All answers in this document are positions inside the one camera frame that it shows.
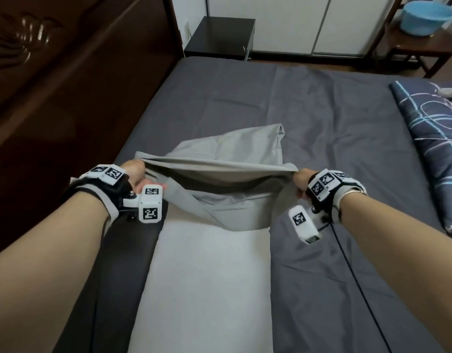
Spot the person's left hand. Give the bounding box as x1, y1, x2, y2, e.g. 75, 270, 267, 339
119, 159, 168, 197

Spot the person's right hand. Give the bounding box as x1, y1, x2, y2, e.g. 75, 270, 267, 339
293, 168, 319, 201

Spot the grey pillowcase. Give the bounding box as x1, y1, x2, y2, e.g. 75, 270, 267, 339
134, 124, 298, 232

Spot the white pillow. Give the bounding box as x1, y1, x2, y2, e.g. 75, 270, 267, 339
128, 216, 272, 353

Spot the person's right forearm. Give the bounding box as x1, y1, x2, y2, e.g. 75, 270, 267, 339
336, 193, 452, 353

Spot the person's left forearm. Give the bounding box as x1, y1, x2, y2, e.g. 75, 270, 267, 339
0, 194, 113, 353

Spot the carved brown wooden headboard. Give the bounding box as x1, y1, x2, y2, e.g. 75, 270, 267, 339
0, 0, 184, 254

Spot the navy patterned quilt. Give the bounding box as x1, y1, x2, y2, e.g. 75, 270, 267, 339
389, 80, 452, 243

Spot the black nightstand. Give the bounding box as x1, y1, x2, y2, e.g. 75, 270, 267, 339
183, 16, 256, 62

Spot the brown wooden chair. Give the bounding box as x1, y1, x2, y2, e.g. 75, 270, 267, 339
373, 0, 452, 79

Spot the blue plastic basin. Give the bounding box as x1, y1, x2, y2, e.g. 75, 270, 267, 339
400, 0, 452, 36

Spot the black marker-tagged wrist strap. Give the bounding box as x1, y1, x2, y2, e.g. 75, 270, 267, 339
69, 164, 135, 221
306, 169, 368, 221

